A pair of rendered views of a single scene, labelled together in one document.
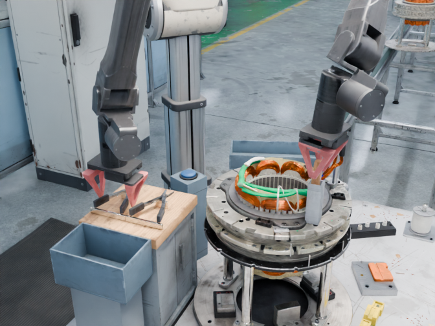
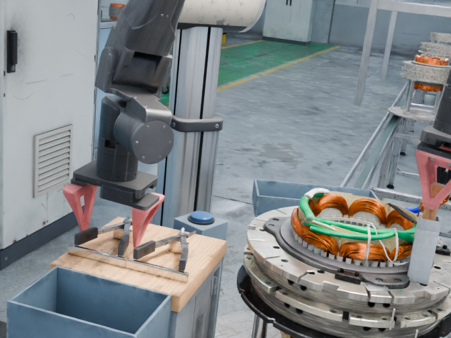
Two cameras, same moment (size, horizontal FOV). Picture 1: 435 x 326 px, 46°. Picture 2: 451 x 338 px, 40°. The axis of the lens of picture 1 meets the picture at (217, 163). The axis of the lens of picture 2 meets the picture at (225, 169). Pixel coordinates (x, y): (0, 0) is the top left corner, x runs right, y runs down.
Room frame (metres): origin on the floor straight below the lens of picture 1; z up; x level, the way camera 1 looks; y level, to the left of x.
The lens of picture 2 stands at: (0.16, 0.17, 1.45)
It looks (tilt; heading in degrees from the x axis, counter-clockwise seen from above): 17 degrees down; 353
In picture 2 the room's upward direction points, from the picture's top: 6 degrees clockwise
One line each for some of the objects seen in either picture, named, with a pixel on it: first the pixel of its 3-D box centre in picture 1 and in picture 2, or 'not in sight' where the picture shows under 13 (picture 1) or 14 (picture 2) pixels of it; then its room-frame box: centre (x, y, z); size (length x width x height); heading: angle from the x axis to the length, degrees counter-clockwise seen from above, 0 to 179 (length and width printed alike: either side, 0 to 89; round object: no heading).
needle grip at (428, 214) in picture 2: (316, 174); (432, 205); (0.89, -0.19, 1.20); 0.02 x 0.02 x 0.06
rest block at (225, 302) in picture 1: (225, 301); not in sight; (0.95, -0.02, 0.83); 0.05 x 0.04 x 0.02; 3
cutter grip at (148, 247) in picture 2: (136, 209); (144, 249); (0.95, 0.17, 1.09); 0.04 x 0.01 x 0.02; 142
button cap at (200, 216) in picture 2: (188, 173); (201, 216); (1.20, 0.08, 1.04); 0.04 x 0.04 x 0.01
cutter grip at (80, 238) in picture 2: (101, 200); (86, 236); (0.98, 0.26, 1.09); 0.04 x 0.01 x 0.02; 142
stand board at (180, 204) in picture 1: (140, 211); (144, 258); (0.99, 0.17, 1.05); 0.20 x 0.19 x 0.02; 157
